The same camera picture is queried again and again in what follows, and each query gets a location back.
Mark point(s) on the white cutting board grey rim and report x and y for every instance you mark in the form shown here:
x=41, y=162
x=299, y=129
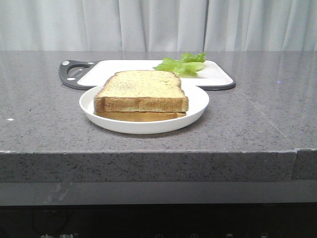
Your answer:
x=86, y=75

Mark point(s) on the white curtain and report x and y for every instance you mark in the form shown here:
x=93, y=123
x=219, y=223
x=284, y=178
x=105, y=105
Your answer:
x=158, y=25

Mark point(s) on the toasted bread slice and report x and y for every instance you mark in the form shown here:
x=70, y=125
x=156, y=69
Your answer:
x=141, y=116
x=142, y=91

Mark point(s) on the green lettuce leaf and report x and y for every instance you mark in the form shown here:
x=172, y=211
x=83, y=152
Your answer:
x=188, y=65

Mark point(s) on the white round plate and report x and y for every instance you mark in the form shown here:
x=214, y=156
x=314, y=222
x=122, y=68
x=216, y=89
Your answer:
x=198, y=101

